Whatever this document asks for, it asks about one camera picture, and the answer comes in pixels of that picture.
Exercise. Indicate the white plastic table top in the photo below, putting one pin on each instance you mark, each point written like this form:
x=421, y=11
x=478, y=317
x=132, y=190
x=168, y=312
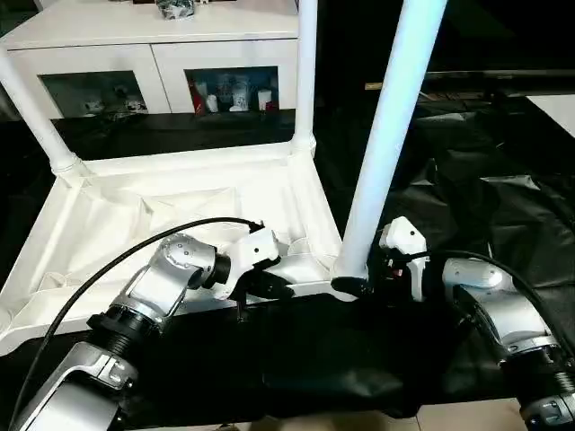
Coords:
x=157, y=188

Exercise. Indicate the white plastic table leg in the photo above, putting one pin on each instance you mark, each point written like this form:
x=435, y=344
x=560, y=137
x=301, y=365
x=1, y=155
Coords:
x=305, y=67
x=386, y=112
x=36, y=116

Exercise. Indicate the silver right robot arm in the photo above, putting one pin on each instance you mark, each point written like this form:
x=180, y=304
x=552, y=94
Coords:
x=503, y=305

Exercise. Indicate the black plastic mat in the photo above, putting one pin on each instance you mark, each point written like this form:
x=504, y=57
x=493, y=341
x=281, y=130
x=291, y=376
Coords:
x=471, y=179

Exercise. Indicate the white small bottle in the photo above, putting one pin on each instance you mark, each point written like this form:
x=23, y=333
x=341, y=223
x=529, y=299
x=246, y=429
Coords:
x=212, y=104
x=238, y=99
x=264, y=99

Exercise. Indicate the red small figurine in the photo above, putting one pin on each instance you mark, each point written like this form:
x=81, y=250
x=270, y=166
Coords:
x=198, y=101

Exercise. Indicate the yellow label sticker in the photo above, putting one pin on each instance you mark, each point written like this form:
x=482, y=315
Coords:
x=373, y=85

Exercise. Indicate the black long bar device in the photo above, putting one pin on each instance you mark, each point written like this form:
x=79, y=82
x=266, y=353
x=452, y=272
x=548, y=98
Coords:
x=494, y=74

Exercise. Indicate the white flat board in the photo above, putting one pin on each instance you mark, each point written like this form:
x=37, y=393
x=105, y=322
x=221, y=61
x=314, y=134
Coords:
x=557, y=114

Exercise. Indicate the black tall cabinet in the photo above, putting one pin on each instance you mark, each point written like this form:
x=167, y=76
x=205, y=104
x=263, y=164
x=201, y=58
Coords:
x=341, y=40

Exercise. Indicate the white glass-door cabinet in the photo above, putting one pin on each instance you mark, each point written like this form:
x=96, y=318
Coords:
x=135, y=36

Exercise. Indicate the black white crumpled bundle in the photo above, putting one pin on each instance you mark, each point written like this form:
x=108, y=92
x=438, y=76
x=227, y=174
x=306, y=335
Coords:
x=175, y=9

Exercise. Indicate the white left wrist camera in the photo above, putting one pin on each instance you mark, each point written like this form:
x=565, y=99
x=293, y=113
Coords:
x=251, y=251

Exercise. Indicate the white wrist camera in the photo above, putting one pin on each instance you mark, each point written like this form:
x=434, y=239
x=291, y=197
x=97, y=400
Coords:
x=404, y=238
x=251, y=251

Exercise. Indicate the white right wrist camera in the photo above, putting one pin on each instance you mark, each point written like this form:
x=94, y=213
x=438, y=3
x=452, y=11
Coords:
x=404, y=238

